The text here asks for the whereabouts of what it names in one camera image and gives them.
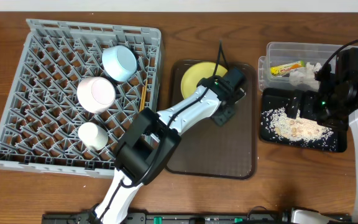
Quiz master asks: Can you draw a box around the white tissue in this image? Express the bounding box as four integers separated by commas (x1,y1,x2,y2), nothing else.
289,62,322,91

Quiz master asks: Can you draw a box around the black rectangular tray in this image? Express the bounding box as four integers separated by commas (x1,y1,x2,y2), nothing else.
259,88,347,152

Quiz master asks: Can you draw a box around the brown serving tray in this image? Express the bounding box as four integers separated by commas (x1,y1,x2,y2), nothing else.
166,62,259,180

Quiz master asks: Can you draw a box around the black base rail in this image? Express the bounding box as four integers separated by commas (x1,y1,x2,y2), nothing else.
41,206,352,224

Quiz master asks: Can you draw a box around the light blue bowl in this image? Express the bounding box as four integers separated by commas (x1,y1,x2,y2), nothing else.
101,45,137,82

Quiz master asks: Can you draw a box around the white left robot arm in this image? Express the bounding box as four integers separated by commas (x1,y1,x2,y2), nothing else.
88,73,246,223

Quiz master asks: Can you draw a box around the clear plastic bin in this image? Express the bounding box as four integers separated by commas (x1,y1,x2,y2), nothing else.
258,42,340,91

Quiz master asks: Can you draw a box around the rice and nuts pile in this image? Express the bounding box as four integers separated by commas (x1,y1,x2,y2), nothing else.
261,107,334,147

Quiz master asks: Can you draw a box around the pink bowl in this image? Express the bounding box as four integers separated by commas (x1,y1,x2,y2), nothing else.
77,77,116,114

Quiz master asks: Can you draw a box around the yellow round plate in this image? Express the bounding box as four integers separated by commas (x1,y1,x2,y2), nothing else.
181,62,216,99

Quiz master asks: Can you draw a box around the green orange snack wrapper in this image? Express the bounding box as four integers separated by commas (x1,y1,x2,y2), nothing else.
270,60,305,77

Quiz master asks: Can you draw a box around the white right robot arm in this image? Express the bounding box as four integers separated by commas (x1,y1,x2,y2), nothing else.
286,77,358,223

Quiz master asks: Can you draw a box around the white cup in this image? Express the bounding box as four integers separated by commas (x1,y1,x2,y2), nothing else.
78,122,108,151

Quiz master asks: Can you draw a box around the grey dish rack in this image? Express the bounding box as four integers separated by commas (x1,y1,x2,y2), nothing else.
0,19,163,179

